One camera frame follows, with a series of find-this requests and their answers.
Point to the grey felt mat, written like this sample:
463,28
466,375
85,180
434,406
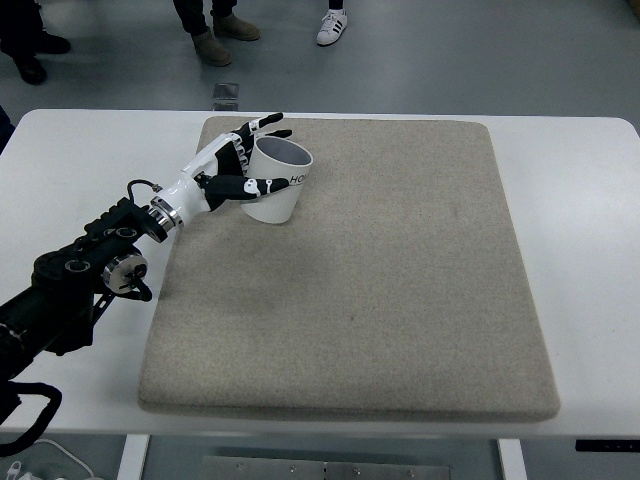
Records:
350,310

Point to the white ribbed cup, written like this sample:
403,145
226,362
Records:
275,207

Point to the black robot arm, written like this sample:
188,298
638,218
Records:
65,290

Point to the person's legs with brown boots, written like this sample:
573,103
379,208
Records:
190,15

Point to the white plug adapter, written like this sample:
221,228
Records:
13,471

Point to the person's legs with black shoes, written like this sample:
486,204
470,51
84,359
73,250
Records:
17,25

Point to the white sneaker with black stripes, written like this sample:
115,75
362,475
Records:
331,27

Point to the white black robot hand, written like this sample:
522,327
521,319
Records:
192,185

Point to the black shoe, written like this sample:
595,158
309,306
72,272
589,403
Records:
52,44
30,71

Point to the silver floor socket plate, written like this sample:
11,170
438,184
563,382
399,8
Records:
226,91
225,106

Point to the white table leg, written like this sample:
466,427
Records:
132,457
511,460

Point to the dark blue cloth object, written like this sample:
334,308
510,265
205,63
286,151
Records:
5,127

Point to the black table control box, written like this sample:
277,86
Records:
607,446

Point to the person's legs with white sneakers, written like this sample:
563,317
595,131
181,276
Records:
336,4

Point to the brown boot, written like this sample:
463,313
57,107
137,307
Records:
212,50
237,27

